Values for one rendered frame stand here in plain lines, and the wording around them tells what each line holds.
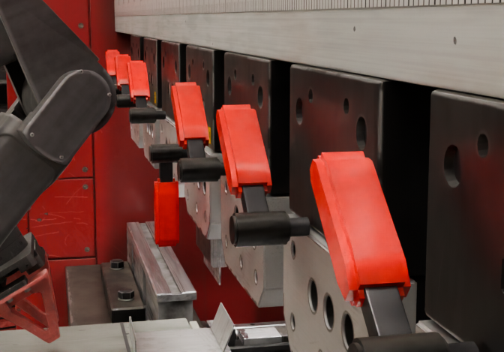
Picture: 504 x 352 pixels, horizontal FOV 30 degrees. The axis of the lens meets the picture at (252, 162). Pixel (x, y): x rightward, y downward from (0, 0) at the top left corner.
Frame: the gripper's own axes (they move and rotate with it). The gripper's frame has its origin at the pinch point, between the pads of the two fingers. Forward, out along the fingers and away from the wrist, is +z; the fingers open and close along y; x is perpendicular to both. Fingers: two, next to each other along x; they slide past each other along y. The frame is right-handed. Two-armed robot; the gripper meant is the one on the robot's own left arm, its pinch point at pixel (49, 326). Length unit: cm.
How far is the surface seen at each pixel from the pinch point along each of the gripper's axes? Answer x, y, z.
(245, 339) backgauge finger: -17.4, -0.9, 13.3
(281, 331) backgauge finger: -21.5, 0.7, 15.5
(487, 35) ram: -28, -73, -22
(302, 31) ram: -28, -51, -22
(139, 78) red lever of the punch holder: -22.7, 9.3, -17.2
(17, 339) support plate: 4.9, 6.0, 1.1
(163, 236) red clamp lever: -15.6, -15.7, -6.1
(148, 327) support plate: -8.3, 6.9, 8.6
